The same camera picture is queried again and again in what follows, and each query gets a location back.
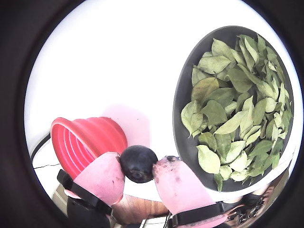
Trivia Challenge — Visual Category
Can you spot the pale green leaf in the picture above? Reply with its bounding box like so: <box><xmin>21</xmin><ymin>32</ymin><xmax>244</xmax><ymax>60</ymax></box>
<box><xmin>180</xmin><ymin>100</ymin><xmax>204</xmax><ymax>138</ymax></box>

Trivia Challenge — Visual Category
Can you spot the thin black wire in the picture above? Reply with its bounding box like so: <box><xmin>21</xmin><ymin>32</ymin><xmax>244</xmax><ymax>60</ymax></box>
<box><xmin>34</xmin><ymin>163</ymin><xmax>60</xmax><ymax>170</ymax></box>

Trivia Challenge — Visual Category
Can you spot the red ribbed plastic cup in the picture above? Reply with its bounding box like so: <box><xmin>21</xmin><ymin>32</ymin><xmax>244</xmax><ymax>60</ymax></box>
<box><xmin>50</xmin><ymin>116</ymin><xmax>129</xmax><ymax>181</ymax></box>

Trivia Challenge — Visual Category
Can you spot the heap of green leaves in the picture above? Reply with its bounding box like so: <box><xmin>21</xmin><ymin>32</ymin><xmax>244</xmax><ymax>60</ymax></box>
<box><xmin>180</xmin><ymin>34</ymin><xmax>294</xmax><ymax>192</ymax></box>

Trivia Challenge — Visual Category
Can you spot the person in black patterned clothes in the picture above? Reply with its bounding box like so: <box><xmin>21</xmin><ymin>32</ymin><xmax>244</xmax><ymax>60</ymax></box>
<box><xmin>225</xmin><ymin>182</ymin><xmax>287</xmax><ymax>226</ymax></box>

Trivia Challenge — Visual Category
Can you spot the dark blueberry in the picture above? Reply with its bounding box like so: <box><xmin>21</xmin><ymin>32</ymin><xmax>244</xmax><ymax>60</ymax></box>
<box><xmin>119</xmin><ymin>144</ymin><xmax>159</xmax><ymax>184</ymax></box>

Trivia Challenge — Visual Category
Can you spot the dark green long leaf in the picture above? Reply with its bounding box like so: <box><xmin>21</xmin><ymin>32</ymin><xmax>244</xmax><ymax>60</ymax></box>
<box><xmin>206</xmin><ymin>87</ymin><xmax>236</xmax><ymax>108</ymax></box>

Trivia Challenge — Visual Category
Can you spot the dark grey round bowl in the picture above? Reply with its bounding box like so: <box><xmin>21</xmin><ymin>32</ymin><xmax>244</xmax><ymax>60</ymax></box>
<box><xmin>172</xmin><ymin>25</ymin><xmax>295</xmax><ymax>192</ymax></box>

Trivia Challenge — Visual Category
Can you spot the pink padded gripper finger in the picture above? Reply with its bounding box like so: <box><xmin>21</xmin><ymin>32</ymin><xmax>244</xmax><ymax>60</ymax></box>
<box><xmin>151</xmin><ymin>155</ymin><xmax>236</xmax><ymax>228</ymax></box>
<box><xmin>56</xmin><ymin>152</ymin><xmax>126</xmax><ymax>228</ymax></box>

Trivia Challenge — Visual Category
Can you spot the olive yellowish large leaf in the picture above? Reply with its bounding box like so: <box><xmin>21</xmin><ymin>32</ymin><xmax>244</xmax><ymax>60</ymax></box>
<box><xmin>191</xmin><ymin>77</ymin><xmax>220</xmax><ymax>105</ymax></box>

